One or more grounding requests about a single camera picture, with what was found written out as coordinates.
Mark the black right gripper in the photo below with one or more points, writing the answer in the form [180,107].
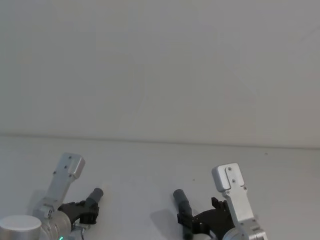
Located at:
[212,222]

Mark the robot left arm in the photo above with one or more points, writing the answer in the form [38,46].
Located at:
[62,180]

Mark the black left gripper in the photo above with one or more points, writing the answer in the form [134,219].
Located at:
[73,210]

